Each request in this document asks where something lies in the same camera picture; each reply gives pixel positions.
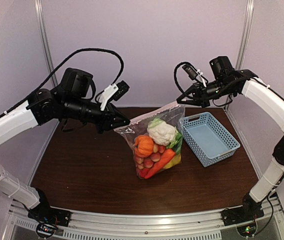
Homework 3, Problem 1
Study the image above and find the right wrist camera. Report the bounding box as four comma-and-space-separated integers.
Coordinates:
182, 64, 209, 88

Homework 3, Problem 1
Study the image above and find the left aluminium frame post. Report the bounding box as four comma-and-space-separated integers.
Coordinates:
34, 0, 67, 87

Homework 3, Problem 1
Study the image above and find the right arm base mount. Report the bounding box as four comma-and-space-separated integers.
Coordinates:
220, 206, 264, 239

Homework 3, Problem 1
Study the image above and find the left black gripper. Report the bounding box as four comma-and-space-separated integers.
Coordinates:
62, 94, 130, 134

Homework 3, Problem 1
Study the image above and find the yellow toy bell pepper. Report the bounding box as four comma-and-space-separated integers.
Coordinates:
163, 154, 182, 170

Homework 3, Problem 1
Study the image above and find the aluminium frame post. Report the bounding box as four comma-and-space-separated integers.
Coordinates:
34, 0, 67, 87
223, 0, 255, 110

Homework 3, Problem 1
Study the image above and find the left black cable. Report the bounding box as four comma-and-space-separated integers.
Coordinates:
0, 48, 125, 128

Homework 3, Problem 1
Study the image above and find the right black cable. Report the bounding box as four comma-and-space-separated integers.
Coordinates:
173, 61, 248, 107

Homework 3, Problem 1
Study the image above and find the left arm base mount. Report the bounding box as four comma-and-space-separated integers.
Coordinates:
23, 198, 71, 239

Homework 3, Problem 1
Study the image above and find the blue plastic basket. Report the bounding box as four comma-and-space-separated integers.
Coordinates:
180, 112, 241, 167

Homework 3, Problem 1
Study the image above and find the clear polka dot zip bag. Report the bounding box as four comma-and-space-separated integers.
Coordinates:
114, 102, 185, 180

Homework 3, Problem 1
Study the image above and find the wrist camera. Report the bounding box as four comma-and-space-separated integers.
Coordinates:
97, 80, 130, 111
182, 64, 209, 88

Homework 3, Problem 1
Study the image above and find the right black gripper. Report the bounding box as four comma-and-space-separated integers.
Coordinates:
177, 78, 236, 108

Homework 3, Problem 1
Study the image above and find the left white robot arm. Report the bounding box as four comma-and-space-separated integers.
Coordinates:
0, 68, 130, 222

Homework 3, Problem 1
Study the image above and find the aluminium front rail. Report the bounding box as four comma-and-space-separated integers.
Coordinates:
0, 197, 284, 240

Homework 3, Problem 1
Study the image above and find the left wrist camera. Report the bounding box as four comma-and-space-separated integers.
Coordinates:
97, 80, 130, 111

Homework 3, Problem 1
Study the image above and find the orange toy pumpkin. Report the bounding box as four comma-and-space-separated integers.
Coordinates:
134, 135, 154, 158

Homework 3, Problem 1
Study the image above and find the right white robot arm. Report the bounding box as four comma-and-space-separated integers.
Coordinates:
173, 56, 284, 221

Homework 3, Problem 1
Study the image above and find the black cable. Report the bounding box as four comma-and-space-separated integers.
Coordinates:
173, 61, 248, 107
0, 48, 125, 128

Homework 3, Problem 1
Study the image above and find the orange toy carrot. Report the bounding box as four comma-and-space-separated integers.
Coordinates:
141, 133, 183, 180

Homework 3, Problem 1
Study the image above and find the right aluminium frame post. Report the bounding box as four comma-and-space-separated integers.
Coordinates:
223, 0, 255, 110

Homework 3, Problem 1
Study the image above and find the toy cabbage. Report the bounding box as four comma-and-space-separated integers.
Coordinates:
147, 118, 178, 146

